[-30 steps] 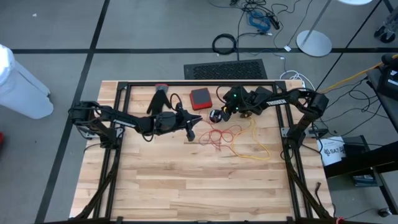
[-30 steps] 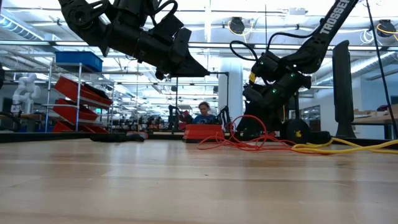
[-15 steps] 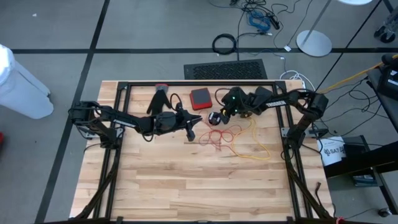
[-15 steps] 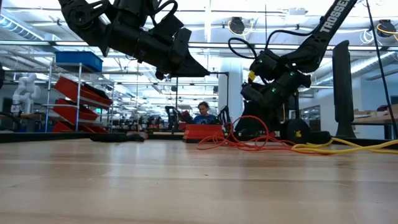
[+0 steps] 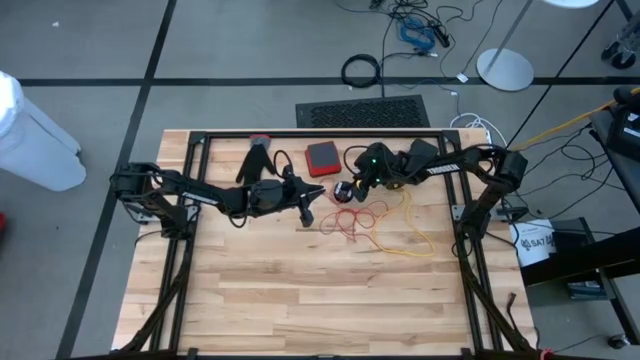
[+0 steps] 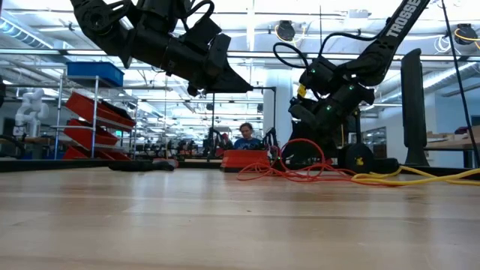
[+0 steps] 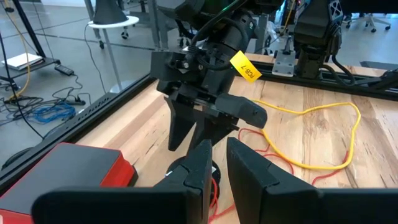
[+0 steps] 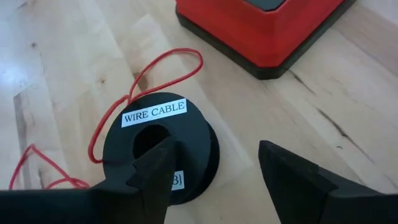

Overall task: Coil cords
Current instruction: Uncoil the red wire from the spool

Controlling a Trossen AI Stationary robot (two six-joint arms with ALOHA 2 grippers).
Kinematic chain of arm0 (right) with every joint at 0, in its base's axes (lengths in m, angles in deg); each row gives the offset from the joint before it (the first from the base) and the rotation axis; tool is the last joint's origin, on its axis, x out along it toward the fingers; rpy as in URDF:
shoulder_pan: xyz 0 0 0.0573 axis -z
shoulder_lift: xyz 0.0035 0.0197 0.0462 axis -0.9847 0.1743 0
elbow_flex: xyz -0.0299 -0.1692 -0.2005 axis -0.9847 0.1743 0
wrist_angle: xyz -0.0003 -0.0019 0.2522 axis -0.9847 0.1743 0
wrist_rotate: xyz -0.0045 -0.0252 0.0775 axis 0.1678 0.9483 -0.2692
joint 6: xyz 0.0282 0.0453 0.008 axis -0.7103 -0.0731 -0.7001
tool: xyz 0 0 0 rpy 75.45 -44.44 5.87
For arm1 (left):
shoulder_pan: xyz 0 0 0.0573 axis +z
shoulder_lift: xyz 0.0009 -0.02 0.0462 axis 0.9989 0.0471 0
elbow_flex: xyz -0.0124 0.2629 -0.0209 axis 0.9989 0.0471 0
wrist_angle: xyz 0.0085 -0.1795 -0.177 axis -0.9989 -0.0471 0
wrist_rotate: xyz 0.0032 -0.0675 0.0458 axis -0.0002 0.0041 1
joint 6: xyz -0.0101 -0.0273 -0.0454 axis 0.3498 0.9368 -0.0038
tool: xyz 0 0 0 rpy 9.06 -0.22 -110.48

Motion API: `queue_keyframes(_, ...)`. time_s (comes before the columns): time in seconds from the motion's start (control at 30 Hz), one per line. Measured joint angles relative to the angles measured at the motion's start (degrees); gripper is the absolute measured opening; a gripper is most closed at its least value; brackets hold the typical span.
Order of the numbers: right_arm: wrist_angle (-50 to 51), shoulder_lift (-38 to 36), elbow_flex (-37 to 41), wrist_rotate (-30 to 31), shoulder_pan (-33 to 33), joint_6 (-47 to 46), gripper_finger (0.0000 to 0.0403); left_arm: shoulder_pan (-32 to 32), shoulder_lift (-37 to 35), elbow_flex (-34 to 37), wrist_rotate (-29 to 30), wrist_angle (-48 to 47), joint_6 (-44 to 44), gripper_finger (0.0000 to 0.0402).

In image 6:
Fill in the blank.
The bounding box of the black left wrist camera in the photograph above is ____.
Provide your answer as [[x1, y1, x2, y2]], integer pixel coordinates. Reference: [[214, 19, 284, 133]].
[[181, 16, 223, 52]]

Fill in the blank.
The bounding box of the thin red wire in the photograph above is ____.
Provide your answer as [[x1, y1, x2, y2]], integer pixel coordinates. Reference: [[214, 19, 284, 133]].
[[235, 137, 361, 184]]

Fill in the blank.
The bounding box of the yellow cord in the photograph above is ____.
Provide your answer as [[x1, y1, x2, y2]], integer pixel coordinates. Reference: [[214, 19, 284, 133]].
[[351, 166, 480, 188]]

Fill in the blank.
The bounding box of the black glove with red cuff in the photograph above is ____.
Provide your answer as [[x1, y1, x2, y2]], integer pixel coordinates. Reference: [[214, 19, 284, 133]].
[[108, 157, 179, 173]]

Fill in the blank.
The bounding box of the red box with dark lid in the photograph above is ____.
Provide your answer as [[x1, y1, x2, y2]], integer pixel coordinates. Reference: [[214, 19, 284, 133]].
[[220, 149, 272, 174]]

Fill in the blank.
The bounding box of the blue storage bin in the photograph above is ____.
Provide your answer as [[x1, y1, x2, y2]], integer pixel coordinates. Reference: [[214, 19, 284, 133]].
[[66, 61, 125, 88]]

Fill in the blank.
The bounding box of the black pouch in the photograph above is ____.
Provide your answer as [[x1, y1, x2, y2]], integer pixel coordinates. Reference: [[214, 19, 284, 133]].
[[370, 157, 399, 175]]

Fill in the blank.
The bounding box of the wooden workbench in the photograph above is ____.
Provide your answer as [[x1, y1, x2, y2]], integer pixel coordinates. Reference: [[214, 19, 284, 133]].
[[425, 126, 480, 169]]

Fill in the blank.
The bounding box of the metal rack with red bins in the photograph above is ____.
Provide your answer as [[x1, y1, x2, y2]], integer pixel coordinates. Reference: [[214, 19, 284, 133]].
[[52, 73, 138, 161]]

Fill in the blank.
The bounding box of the black spool for yellow cord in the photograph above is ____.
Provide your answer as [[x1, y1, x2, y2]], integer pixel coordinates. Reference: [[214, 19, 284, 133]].
[[337, 142, 375, 176]]

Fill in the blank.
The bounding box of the black monitor on stand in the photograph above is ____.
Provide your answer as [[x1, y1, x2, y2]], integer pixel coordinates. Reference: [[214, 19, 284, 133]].
[[337, 104, 362, 161]]

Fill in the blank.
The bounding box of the white building column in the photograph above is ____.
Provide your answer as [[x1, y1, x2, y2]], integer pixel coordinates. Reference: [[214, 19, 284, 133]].
[[263, 69, 294, 151]]

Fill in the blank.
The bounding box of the long ceiling light strip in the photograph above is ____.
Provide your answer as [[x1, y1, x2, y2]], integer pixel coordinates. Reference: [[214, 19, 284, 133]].
[[66, 49, 480, 62]]

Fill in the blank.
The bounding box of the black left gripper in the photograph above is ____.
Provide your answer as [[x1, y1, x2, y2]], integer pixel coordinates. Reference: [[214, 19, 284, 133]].
[[129, 0, 254, 95]]

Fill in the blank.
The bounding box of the thin black slanted cable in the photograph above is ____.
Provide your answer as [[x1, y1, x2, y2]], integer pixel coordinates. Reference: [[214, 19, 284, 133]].
[[441, 0, 480, 166]]

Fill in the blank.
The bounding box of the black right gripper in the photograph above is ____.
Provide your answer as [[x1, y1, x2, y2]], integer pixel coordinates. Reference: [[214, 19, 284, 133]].
[[283, 58, 376, 167]]

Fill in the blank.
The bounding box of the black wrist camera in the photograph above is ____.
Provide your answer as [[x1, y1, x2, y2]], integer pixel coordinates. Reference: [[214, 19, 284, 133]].
[[181, 16, 223, 52], [287, 97, 320, 131]]

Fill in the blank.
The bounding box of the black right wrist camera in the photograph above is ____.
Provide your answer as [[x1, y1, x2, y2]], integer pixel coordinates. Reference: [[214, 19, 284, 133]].
[[287, 97, 320, 131]]

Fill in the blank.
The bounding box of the black ceiling cord reel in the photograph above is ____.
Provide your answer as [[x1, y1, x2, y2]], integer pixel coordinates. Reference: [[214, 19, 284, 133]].
[[453, 23, 480, 47], [275, 20, 297, 42]]

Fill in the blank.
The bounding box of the person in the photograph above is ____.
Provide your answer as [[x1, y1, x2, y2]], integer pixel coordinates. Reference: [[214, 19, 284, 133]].
[[232, 121, 264, 151]]

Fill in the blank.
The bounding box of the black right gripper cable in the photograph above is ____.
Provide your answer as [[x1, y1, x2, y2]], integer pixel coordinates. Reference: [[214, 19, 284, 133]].
[[272, 31, 378, 71]]

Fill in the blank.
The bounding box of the black gantry frame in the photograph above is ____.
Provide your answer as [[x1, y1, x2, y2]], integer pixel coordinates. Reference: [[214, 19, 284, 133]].
[[211, 85, 278, 151]]

